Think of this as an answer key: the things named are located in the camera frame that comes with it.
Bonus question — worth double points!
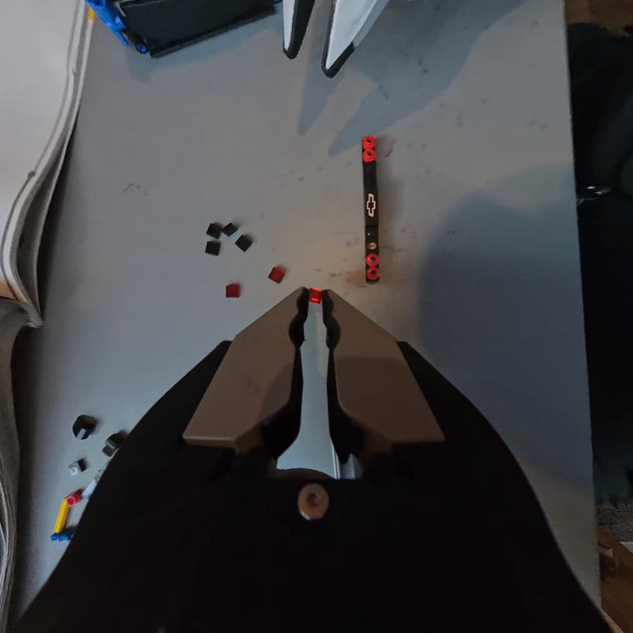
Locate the blue red toy brick car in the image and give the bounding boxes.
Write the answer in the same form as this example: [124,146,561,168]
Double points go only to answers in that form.
[84,0,278,59]

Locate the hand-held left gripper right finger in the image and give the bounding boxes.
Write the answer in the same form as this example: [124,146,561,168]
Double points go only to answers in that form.
[321,288,446,458]

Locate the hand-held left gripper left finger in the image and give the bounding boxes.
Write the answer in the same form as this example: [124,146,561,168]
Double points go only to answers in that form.
[182,286,310,458]

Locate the person's black clothed legs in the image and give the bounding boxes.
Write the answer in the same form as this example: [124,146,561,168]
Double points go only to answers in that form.
[566,22,633,505]

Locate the open instruction booklet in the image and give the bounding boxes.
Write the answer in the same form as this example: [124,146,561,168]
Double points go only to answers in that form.
[0,0,96,569]

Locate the black brick strip red studs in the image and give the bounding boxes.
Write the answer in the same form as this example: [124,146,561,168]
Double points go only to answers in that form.
[361,136,381,284]

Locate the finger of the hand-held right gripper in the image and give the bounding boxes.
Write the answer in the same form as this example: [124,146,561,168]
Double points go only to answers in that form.
[283,0,316,60]
[321,0,392,79]

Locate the scattered loose toy brick parts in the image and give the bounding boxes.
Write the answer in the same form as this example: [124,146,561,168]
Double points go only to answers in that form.
[49,414,129,542]

